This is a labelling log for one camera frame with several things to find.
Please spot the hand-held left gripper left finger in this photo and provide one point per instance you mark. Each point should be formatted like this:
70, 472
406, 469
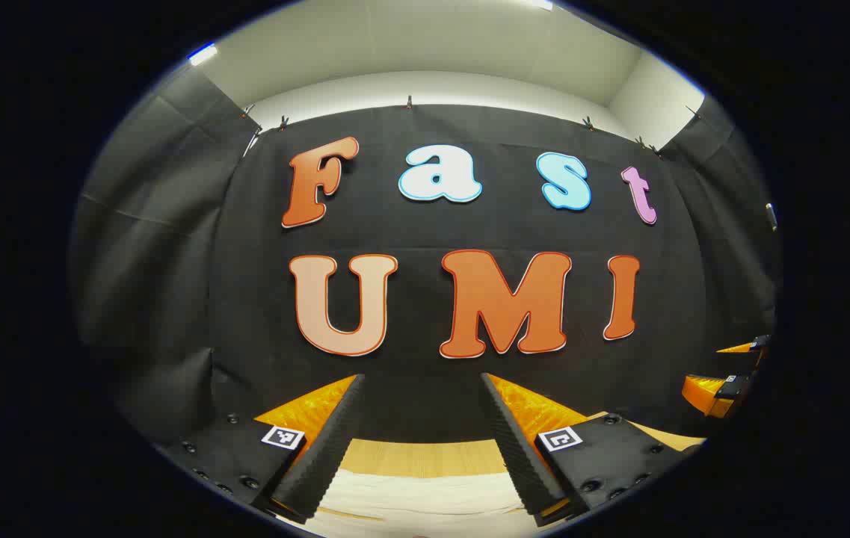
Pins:
327, 456

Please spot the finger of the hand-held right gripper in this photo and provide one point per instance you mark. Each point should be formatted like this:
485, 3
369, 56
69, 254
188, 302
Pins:
701, 392
757, 345

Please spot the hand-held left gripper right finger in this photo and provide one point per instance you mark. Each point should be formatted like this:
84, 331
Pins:
522, 463

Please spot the white jeans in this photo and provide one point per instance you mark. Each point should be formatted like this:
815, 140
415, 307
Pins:
424, 501

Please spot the ceiling light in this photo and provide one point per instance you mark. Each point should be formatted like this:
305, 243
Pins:
202, 54

